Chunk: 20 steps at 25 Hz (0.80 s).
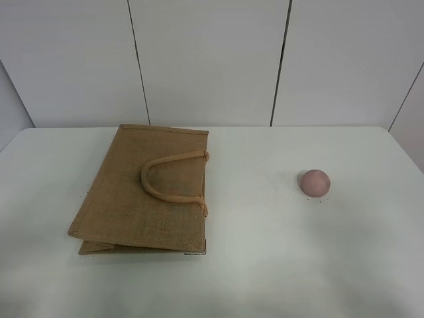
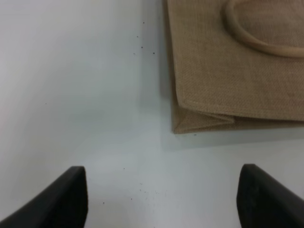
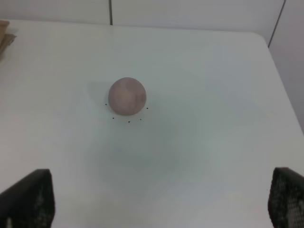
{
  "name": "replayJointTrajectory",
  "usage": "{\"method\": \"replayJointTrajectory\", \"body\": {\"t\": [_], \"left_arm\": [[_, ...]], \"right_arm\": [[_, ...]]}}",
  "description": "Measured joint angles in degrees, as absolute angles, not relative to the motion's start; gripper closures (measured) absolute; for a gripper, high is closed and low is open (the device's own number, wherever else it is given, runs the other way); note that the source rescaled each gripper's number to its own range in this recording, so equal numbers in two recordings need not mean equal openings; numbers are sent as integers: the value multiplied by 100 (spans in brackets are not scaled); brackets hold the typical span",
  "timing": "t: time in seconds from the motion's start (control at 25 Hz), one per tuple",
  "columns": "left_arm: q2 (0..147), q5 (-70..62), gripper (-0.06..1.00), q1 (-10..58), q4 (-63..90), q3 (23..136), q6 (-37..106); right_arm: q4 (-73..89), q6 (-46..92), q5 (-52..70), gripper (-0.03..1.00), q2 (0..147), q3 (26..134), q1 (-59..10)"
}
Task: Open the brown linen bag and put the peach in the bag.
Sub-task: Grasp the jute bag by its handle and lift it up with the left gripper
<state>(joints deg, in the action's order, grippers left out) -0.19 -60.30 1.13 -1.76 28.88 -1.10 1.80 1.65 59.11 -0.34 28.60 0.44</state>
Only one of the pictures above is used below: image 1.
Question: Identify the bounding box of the pink peach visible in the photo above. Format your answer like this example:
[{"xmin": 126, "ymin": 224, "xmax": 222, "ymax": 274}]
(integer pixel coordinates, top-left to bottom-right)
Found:
[{"xmin": 296, "ymin": 170, "xmax": 331, "ymax": 198}]

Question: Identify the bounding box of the brown linen tote bag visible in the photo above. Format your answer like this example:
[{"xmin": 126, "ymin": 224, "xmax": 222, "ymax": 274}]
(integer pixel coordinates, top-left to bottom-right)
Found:
[{"xmin": 68, "ymin": 125, "xmax": 209, "ymax": 255}]

